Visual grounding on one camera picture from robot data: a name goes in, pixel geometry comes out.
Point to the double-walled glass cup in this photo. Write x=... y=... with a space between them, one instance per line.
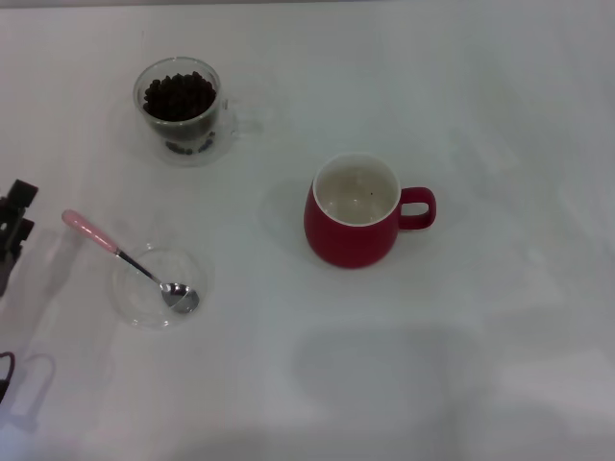
x=158 y=144

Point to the coffee beans in glass cup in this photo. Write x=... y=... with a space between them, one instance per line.
x=178 y=96

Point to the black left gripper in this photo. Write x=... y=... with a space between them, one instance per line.
x=3 y=276

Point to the clear glass saucer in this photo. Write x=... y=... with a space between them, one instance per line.
x=139 y=309

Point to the red mug white inside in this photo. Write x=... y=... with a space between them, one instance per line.
x=346 y=245

